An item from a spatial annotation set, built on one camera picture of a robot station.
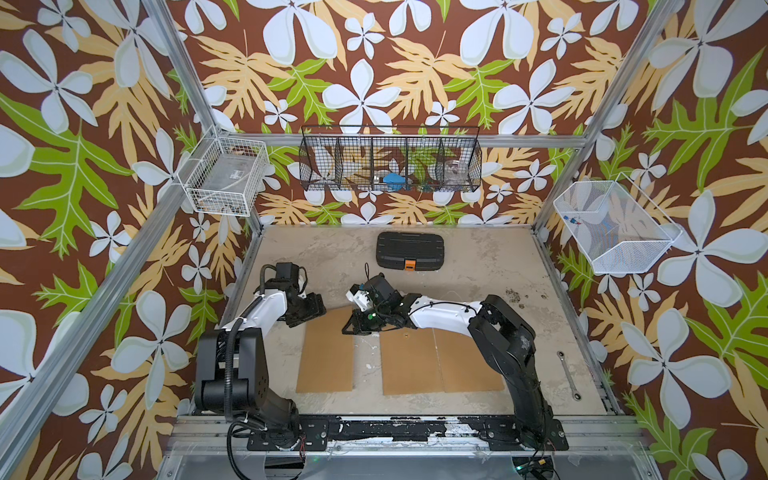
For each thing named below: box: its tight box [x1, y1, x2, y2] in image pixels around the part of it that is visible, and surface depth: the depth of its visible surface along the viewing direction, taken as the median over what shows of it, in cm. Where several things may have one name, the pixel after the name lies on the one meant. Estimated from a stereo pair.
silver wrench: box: [557, 351, 582, 402], surface depth 84 cm
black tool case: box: [376, 232, 445, 271], surface depth 109 cm
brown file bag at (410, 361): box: [379, 327, 445, 395], surface depth 88 cm
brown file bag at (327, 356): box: [296, 305, 354, 394], surface depth 88 cm
